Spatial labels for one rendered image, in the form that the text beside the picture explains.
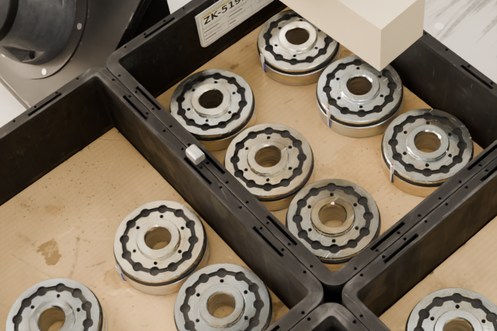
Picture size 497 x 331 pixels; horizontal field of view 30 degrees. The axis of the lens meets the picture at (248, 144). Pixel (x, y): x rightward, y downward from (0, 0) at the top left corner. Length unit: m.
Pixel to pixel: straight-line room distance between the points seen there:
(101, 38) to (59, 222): 0.26
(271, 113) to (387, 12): 0.32
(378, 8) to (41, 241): 0.48
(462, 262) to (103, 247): 0.40
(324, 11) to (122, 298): 0.38
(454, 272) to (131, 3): 0.52
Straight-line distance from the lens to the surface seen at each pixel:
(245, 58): 1.19
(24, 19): 1.23
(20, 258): 1.10
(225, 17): 1.17
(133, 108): 1.04
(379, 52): 0.87
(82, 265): 1.07
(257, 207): 0.95
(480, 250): 1.04
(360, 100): 1.10
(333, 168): 1.09
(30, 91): 1.32
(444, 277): 1.02
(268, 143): 1.07
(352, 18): 0.87
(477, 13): 1.42
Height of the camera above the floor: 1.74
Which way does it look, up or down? 55 degrees down
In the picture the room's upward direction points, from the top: 10 degrees counter-clockwise
